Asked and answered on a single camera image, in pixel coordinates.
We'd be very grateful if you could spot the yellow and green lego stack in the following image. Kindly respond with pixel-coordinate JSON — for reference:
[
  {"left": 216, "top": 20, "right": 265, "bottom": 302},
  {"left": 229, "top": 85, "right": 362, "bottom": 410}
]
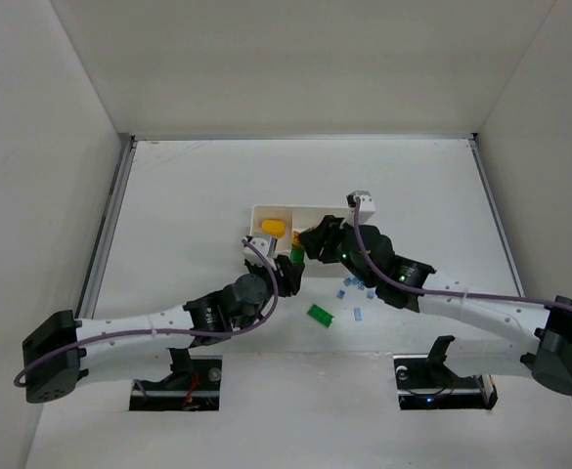
[{"left": 290, "top": 228, "right": 316, "bottom": 264}]

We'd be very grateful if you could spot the yellow oval butterfly lego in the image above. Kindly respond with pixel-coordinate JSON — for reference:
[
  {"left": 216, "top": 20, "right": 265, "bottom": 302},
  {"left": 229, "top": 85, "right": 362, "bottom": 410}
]
[{"left": 260, "top": 219, "right": 286, "bottom": 239}]

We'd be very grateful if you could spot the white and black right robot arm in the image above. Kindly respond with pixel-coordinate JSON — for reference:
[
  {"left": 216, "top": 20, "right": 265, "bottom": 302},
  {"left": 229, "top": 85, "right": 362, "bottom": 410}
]
[{"left": 298, "top": 215, "right": 572, "bottom": 396}]

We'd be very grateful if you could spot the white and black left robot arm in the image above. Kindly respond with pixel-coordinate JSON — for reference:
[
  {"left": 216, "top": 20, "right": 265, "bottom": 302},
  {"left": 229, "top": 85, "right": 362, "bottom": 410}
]
[{"left": 14, "top": 255, "right": 305, "bottom": 404}]

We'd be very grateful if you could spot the white three-compartment container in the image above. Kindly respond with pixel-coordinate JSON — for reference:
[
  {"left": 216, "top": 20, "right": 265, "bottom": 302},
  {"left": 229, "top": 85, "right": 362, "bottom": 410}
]
[{"left": 243, "top": 205, "right": 350, "bottom": 277}]

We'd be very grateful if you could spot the green flat lego plate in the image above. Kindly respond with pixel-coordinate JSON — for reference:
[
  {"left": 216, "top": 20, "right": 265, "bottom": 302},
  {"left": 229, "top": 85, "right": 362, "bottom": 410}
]
[{"left": 307, "top": 304, "right": 334, "bottom": 328}]

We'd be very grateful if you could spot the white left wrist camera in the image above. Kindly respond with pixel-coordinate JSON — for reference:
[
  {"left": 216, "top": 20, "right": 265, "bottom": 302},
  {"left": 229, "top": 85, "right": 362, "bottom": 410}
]
[{"left": 242, "top": 234, "right": 278, "bottom": 259}]

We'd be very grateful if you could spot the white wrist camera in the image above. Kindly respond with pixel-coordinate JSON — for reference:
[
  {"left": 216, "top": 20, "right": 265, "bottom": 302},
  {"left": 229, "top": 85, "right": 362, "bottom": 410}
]
[
  {"left": 343, "top": 191, "right": 375, "bottom": 226},
  {"left": 242, "top": 234, "right": 278, "bottom": 259}
]

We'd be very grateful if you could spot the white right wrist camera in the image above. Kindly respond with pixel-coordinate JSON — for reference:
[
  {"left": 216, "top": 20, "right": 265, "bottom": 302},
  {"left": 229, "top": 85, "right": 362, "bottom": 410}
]
[{"left": 343, "top": 191, "right": 375, "bottom": 226}]

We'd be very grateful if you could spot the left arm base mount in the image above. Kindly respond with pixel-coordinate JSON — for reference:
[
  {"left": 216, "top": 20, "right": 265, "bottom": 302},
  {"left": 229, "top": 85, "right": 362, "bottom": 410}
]
[{"left": 128, "top": 350, "right": 223, "bottom": 412}]

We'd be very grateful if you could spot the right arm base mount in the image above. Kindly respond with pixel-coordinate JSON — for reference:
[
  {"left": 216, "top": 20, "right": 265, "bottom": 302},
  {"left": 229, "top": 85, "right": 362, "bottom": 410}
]
[{"left": 393, "top": 335, "right": 499, "bottom": 410}]

